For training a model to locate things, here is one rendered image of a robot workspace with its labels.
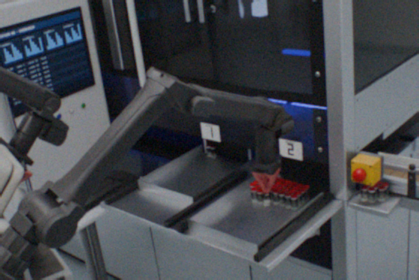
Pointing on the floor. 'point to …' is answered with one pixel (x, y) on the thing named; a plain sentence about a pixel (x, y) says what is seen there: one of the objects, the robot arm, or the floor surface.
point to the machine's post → (341, 132)
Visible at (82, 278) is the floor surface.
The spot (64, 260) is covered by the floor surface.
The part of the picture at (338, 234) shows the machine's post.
